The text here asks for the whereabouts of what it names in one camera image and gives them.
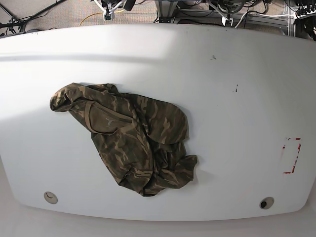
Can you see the camouflage T-shirt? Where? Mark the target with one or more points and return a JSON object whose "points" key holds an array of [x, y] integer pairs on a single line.
{"points": [[139, 139]]}

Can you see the red tape rectangle marking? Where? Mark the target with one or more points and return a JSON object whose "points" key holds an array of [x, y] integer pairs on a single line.
{"points": [[289, 154]]}

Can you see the left table grommet hole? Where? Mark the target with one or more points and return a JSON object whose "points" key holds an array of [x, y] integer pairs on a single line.
{"points": [[50, 197]]}

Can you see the table grommet hole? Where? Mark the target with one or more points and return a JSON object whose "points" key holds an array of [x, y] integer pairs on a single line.
{"points": [[50, 197], [266, 203]]}

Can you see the right table grommet hole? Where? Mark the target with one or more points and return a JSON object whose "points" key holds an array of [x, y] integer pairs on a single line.
{"points": [[266, 203]]}

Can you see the black tripod stand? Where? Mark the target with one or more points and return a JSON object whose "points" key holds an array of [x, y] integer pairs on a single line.
{"points": [[21, 23]]}

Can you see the aluminium frame post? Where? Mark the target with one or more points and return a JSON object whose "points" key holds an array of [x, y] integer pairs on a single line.
{"points": [[165, 9]]}

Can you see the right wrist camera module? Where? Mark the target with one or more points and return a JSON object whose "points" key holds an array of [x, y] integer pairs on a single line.
{"points": [[108, 16]]}

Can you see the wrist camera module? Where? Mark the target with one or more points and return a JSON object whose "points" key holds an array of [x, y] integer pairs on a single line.
{"points": [[227, 21], [108, 16]]}

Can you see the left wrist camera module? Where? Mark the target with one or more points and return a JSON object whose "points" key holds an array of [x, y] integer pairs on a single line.
{"points": [[227, 21]]}

